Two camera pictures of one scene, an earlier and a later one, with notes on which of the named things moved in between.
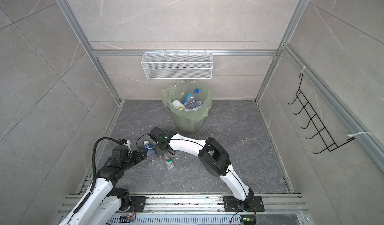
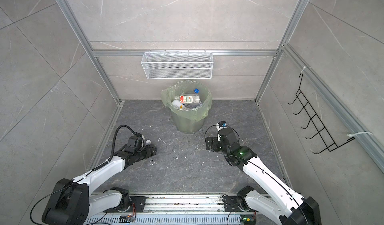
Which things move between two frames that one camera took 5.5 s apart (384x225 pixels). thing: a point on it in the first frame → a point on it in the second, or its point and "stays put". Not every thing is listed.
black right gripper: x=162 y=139 → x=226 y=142
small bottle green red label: x=169 y=163 → x=191 y=98
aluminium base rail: x=196 y=209 stays put
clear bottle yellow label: x=177 y=104 stays put
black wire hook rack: x=327 y=139 stays put
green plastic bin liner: x=176 y=91 stays put
